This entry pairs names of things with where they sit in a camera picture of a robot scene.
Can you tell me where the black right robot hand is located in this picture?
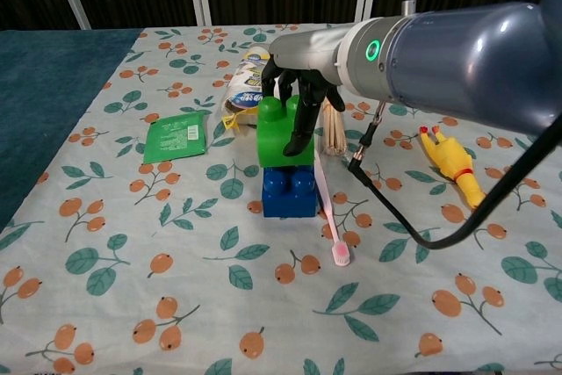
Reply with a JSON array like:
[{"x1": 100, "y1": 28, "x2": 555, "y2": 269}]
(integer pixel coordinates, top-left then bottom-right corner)
[{"x1": 261, "y1": 26, "x2": 364, "y2": 158}]

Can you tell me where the green building block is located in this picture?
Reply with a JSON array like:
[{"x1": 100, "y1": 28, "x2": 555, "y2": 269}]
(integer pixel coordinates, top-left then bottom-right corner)
[{"x1": 256, "y1": 94, "x2": 317, "y2": 169}]

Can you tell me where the bundle of wooden sticks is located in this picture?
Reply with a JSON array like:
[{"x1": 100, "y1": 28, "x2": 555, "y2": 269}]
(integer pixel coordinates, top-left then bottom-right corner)
[{"x1": 321, "y1": 100, "x2": 348, "y2": 156}]

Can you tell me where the white paper cup pack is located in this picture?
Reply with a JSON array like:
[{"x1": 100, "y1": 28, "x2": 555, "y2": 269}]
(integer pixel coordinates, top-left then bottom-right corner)
[{"x1": 221, "y1": 42, "x2": 276, "y2": 131}]

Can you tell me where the blue building block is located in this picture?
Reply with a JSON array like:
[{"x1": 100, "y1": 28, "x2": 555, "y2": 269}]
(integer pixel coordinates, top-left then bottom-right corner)
[{"x1": 262, "y1": 166, "x2": 319, "y2": 219}]

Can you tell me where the pink toothbrush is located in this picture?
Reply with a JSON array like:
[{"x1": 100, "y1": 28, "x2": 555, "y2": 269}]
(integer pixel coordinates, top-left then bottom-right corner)
[{"x1": 313, "y1": 155, "x2": 351, "y2": 267}]

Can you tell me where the floral fruit print tablecloth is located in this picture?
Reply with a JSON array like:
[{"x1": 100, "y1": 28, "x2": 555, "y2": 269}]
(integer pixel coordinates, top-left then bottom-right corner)
[{"x1": 0, "y1": 22, "x2": 562, "y2": 375}]

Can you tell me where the green sachet packet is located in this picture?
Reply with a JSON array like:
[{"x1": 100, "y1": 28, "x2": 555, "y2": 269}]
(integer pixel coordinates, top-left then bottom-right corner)
[{"x1": 143, "y1": 112, "x2": 207, "y2": 164}]

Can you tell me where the yellow rubber chicken toy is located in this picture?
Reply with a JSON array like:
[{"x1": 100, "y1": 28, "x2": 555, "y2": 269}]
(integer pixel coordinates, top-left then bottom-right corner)
[{"x1": 419, "y1": 125, "x2": 487, "y2": 211}]

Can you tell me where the teal fabric cover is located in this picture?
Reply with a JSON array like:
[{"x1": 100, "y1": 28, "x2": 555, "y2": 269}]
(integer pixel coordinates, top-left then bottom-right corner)
[{"x1": 0, "y1": 28, "x2": 146, "y2": 233}]

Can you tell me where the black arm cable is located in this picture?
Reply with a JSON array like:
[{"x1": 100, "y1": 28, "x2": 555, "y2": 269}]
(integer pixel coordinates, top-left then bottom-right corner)
[{"x1": 346, "y1": 101, "x2": 562, "y2": 249}]

